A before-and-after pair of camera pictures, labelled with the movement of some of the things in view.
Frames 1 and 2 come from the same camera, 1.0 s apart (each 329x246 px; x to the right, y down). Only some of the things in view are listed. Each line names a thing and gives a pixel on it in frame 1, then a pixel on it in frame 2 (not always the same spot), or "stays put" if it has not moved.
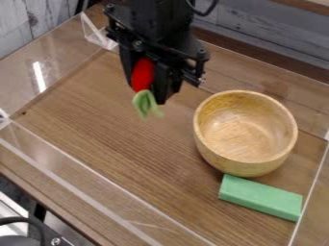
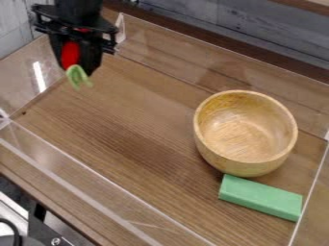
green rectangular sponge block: [274, 201] stays put
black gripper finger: [128, 56] -> [56, 43]
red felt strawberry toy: [143, 73] -> [70, 61]
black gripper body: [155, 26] -> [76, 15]
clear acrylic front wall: [68, 192] stays put
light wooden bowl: [244, 132] stays put
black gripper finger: [167, 83] -> [89, 55]
